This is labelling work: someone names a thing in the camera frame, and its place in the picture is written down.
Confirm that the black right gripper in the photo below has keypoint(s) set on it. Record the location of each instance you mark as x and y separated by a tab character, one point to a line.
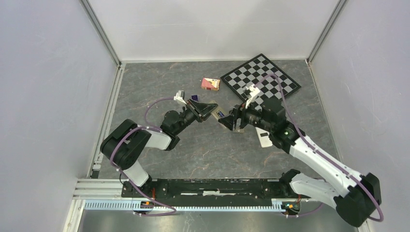
228	121

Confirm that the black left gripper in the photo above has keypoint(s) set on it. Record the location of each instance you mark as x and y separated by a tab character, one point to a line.
201	111

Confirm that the beige battery cover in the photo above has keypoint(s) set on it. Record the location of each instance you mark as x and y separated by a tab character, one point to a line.
238	130

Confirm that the red and white remote control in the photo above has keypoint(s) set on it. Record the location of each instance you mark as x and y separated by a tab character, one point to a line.
263	137

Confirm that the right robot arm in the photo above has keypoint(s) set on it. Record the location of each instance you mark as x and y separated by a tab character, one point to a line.
353	195

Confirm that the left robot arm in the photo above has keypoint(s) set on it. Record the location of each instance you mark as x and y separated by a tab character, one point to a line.
125	144

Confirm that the red playing card box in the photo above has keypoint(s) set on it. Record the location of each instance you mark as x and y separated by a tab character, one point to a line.
210	84

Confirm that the black and white chessboard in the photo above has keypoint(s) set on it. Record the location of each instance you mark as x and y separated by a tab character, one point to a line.
254	71

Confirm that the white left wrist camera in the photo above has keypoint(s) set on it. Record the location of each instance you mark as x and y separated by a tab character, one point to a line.
179	98

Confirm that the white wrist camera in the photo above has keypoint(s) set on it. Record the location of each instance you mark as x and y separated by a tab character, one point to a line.
179	98
251	93

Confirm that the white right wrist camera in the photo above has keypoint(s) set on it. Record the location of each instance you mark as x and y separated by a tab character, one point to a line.
251	93

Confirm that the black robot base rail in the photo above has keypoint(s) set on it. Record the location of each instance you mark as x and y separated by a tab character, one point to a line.
217	194

